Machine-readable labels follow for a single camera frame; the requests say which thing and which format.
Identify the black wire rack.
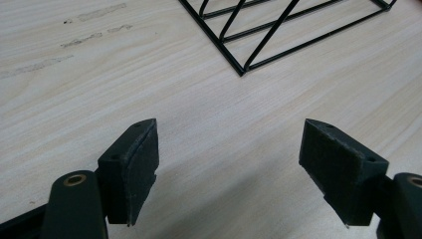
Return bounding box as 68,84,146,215
178,0,398,78

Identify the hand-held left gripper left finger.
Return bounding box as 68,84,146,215
40,118,160,239

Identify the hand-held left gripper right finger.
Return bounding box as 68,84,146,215
299,118,422,239

